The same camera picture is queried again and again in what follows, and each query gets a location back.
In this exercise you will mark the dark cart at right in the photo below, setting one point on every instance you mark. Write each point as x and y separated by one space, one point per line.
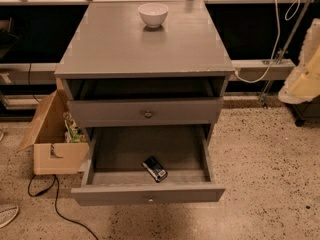
306 111

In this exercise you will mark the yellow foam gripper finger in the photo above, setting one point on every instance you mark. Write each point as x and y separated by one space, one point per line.
303 83

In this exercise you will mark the open cardboard box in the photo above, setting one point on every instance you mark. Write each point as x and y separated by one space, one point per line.
46 134

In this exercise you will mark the green snack package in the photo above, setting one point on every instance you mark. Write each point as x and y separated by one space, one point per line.
73 133

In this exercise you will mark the white bowl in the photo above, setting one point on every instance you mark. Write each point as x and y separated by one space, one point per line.
153 14

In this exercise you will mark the grey open middle drawer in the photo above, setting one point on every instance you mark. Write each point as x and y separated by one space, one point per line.
114 174

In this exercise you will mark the white shoe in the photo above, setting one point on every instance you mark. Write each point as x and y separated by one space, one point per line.
8 212

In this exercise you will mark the grey drawer cabinet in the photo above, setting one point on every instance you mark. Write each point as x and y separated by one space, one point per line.
116 56

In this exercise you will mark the grey top drawer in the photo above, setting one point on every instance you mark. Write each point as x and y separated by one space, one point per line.
145 112

